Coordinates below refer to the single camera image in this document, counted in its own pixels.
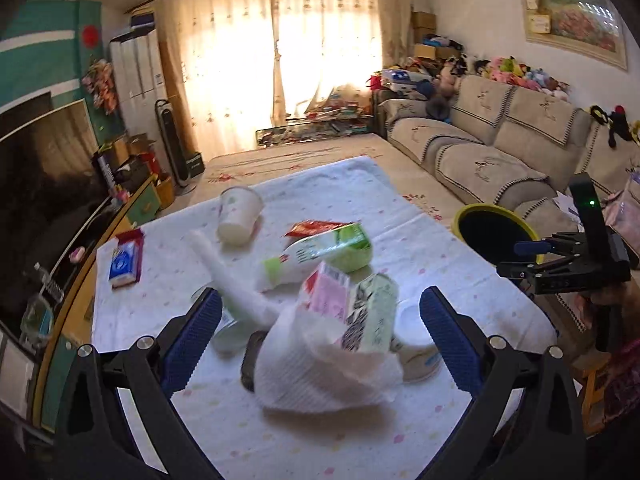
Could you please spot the row of plush toys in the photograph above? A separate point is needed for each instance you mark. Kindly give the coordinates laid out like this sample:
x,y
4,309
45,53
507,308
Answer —
x,y
505,70

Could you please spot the red snack wrapper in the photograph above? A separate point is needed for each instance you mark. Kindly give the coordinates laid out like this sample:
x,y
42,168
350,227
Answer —
x,y
312,227

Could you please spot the green white drink carton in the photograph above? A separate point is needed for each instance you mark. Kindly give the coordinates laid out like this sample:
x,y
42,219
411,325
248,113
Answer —
x,y
372,317

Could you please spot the framed landscape painting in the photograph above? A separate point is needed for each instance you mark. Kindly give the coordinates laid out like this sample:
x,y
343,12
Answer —
x,y
570,10

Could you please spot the green white plastic bottle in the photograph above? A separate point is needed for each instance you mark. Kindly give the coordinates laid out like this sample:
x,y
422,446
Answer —
x,y
320,255

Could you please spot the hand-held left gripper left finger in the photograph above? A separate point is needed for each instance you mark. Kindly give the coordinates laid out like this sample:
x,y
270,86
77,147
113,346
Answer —
x,y
195,332

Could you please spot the white round plastic tub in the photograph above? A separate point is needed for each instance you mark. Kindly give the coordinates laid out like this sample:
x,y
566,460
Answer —
x,y
415,342

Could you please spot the glass mug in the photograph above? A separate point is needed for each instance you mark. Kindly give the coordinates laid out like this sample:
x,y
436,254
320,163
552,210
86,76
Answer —
x,y
36,320

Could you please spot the pink white milk carton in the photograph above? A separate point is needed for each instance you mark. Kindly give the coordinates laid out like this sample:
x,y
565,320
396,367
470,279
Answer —
x,y
325,292

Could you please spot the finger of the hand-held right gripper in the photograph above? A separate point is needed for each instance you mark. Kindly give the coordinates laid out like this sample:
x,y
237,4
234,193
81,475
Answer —
x,y
520,270
532,248

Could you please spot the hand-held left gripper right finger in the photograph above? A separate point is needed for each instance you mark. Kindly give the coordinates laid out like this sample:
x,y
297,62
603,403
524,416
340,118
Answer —
x,y
450,340

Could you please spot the red round wall ornament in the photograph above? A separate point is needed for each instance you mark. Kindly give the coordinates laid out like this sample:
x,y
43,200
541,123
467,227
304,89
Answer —
x,y
90,36

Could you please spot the black tower fan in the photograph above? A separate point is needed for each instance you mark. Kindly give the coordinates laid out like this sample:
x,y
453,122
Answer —
x,y
172,140

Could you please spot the pile of papers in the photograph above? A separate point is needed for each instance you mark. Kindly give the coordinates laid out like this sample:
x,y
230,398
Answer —
x,y
567,207

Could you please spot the glass coffee table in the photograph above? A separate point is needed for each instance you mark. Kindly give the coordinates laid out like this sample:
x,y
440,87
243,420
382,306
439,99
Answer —
x,y
315,127

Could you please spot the open cardboard boxes pile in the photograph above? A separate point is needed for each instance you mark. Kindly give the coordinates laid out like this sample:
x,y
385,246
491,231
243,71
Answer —
x,y
135,157

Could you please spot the yellow rimmed black bin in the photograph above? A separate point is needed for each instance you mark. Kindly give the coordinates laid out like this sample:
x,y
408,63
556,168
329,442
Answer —
x,y
492,235

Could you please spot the black yellow plush toy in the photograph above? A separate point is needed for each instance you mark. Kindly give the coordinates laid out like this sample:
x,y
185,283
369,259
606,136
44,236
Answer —
x,y
615,122

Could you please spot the floral beige mat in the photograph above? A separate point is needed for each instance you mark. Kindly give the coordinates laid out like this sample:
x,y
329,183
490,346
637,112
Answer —
x,y
320,152

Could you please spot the clear water bottle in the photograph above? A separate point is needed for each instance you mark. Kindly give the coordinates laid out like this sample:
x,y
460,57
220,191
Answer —
x,y
49,280

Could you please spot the dark round cushion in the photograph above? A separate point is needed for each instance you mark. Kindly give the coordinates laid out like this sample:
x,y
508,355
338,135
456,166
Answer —
x,y
437,107

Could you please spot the white paper cup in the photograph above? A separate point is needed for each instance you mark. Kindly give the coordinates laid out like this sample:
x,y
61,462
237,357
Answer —
x,y
239,215

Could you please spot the sheer cream curtain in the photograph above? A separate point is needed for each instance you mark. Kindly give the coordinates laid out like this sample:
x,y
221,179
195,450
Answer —
x,y
235,60

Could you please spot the pile of bags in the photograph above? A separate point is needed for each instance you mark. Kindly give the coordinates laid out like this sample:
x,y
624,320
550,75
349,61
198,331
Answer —
x,y
400,80

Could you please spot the white rolled paper tube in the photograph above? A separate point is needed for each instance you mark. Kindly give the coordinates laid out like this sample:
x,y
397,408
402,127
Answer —
x,y
227,277

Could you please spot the flat screen television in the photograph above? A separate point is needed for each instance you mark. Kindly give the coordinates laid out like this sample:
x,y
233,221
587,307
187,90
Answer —
x,y
45,185

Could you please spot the artificial flower bouquet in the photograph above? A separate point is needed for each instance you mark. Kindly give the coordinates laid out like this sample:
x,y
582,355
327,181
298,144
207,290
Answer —
x,y
100,85

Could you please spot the red blue tissue packet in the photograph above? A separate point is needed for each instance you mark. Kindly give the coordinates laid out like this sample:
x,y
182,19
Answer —
x,y
125,260

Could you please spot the white paper towel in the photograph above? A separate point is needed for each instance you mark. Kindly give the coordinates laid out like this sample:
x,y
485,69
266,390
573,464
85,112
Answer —
x,y
320,367

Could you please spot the wooden television stand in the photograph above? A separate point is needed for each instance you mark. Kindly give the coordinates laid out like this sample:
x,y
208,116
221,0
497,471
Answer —
x,y
70,320

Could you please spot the stack of cardboard boxes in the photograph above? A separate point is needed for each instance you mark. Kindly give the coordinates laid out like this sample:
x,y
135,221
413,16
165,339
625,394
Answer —
x,y
424,35

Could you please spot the white dotted tablecloth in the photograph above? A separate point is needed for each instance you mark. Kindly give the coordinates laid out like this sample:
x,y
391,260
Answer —
x,y
165,240

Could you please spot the beige sofa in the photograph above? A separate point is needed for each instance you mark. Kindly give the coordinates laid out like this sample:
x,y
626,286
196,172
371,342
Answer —
x,y
490,160

